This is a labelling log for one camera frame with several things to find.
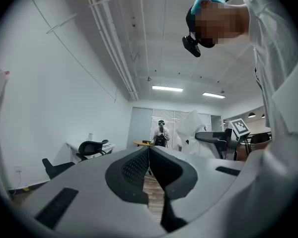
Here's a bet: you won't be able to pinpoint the black office chair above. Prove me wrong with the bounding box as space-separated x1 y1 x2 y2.
75 139 113 162

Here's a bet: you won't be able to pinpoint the white desk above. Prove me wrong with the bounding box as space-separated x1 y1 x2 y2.
66 140 116 163

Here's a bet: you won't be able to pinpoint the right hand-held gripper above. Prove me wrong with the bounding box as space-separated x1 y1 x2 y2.
195 118 251 161

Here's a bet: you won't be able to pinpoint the person's grey shirt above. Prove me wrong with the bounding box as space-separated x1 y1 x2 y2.
238 0 298 233

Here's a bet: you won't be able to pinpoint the grey door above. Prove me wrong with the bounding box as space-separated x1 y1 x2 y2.
131 107 153 149

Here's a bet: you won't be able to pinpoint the round wooden table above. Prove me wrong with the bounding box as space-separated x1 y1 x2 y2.
132 139 155 148

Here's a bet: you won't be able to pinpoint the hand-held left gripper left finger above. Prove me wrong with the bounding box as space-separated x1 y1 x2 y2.
105 146 150 206

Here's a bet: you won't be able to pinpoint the black head-mounted camera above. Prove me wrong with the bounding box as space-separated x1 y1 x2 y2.
181 35 202 58

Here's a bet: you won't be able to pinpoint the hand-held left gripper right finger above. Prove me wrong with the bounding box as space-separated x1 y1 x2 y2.
149 146 199 234

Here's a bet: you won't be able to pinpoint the person's head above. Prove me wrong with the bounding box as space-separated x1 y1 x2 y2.
186 0 250 49

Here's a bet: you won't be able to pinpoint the white ceiling pipes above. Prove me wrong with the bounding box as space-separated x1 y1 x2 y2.
83 0 140 102

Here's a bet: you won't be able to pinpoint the long ceiling light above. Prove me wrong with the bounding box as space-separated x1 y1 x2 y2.
202 92 226 99
152 85 184 93

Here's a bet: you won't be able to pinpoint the white garment with black stripes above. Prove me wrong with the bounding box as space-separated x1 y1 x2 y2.
175 109 216 158

